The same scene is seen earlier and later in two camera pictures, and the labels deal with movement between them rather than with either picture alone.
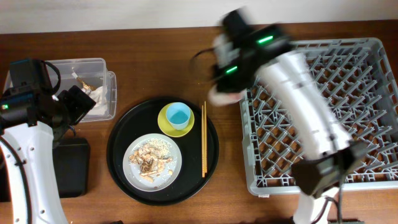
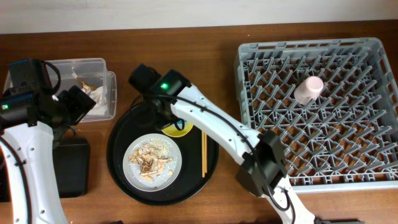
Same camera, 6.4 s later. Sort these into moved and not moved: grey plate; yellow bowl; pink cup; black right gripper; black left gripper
Moved: pink cup; black right gripper
Not moved: black left gripper; grey plate; yellow bowl
